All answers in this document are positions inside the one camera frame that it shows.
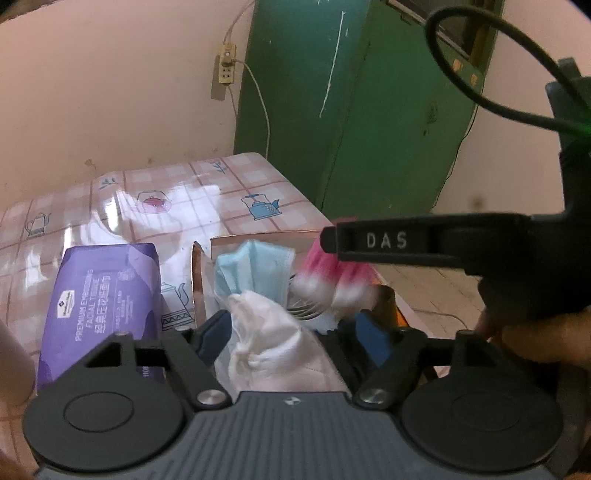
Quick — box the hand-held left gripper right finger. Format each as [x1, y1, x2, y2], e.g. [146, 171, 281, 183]
[353, 311, 505, 410]

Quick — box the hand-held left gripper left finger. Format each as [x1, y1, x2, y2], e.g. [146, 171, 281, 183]
[83, 310, 234, 411]

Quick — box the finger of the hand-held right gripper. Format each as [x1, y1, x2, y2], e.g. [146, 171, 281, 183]
[320, 212, 533, 278]

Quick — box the white thin cloth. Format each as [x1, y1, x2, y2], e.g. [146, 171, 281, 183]
[215, 290, 349, 394]

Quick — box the shallow cardboard box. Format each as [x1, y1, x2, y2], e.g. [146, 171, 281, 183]
[188, 228, 408, 334]

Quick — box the blue face mask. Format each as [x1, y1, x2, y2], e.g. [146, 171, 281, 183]
[214, 240, 297, 306]

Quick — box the pink fuzzy cloth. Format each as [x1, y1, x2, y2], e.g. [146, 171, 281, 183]
[294, 216, 376, 311]

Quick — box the person's right hand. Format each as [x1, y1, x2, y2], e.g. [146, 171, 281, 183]
[475, 307, 591, 366]

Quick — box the purple tissue pack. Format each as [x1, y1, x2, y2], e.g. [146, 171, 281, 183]
[36, 243, 163, 394]

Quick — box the green wooden cabinet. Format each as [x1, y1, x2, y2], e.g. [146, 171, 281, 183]
[233, 0, 507, 223]

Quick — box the paper cup with black lid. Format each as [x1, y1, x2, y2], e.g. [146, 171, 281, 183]
[0, 318, 36, 408]

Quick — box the dark glass pane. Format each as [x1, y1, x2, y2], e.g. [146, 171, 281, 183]
[385, 0, 491, 52]

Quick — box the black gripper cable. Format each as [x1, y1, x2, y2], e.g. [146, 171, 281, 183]
[424, 0, 563, 136]

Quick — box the white power cable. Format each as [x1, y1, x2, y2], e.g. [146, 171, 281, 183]
[225, 0, 272, 161]

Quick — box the beige wall socket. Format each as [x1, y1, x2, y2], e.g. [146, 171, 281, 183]
[211, 41, 239, 100]

